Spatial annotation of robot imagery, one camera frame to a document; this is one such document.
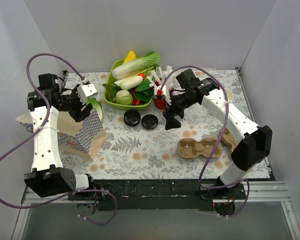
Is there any single brown cup carrier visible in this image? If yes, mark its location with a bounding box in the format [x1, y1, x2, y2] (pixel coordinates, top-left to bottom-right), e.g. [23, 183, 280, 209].
[177, 137, 218, 159]

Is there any patterned paper takeout bag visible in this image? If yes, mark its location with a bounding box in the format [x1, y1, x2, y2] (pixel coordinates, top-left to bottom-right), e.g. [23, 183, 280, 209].
[16, 99, 106, 161]

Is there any stack of white paper cups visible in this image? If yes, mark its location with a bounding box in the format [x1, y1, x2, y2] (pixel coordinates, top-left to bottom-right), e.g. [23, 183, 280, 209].
[225, 88, 234, 102]

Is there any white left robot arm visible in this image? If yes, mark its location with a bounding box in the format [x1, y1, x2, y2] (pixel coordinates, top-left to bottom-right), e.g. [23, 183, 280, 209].
[24, 73, 98, 200]

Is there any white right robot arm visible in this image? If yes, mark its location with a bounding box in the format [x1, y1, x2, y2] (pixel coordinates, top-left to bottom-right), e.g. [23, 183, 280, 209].
[154, 66, 273, 199]

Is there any red straw holder cup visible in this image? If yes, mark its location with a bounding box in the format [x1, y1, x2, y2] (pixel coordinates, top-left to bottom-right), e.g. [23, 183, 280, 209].
[153, 97, 167, 110]

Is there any loose black cup lid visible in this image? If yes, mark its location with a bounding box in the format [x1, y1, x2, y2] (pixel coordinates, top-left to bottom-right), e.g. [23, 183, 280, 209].
[141, 114, 159, 130]

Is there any white wrapped straw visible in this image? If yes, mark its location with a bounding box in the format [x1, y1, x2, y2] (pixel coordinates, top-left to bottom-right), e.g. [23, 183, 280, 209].
[146, 65, 181, 93]

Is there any stack of black lids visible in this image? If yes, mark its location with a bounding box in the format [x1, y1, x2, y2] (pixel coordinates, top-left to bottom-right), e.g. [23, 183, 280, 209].
[123, 109, 141, 127]

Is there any green vegetable basket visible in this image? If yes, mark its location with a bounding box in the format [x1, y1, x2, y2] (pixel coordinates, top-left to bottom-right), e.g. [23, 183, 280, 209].
[102, 59, 158, 111]

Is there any toy round green cabbage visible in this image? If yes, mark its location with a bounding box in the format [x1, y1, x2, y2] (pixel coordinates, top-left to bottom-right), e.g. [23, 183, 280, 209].
[115, 90, 133, 105]

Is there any toy white radish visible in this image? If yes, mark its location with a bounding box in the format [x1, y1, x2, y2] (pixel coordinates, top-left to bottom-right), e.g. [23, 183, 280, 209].
[119, 75, 144, 90]

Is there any toy napa cabbage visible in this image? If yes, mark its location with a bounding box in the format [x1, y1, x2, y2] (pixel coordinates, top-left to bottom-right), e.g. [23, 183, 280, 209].
[112, 51, 161, 80]

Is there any brown cardboard cup carrier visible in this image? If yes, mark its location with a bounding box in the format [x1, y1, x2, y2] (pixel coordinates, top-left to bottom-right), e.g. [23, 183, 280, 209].
[221, 128, 238, 153]

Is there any toy yellow corn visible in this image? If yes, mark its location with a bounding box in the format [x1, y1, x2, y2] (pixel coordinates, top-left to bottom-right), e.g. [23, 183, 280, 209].
[123, 50, 137, 64]

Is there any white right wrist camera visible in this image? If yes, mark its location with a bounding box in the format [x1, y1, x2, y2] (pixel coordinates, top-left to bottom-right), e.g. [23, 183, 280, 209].
[154, 85, 171, 105]

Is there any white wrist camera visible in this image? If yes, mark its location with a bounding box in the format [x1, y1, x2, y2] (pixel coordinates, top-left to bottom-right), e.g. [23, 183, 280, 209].
[154, 85, 171, 105]
[76, 83, 98, 105]

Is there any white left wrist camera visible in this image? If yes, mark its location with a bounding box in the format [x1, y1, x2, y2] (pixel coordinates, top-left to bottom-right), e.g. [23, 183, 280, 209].
[76, 83, 98, 105]

